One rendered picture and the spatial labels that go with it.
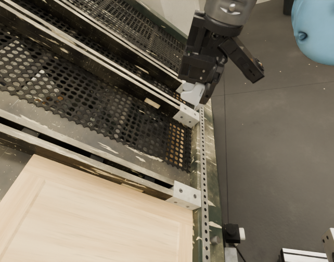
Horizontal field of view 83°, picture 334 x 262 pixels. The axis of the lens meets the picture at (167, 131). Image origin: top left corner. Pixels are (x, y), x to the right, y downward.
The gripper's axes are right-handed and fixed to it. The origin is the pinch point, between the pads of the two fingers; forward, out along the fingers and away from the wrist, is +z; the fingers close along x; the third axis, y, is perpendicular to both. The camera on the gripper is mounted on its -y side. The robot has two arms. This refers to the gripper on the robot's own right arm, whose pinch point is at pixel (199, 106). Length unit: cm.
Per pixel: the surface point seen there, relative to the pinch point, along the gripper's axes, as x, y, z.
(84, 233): 28.5, 20.6, 27.4
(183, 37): -126, 10, 39
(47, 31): -31, 60, 9
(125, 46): -55, 37, 20
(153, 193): 11.8, 5.0, 32.0
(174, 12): -347, 41, 97
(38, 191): 22.6, 34.5, 21.7
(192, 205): 10.9, -9.7, 36.2
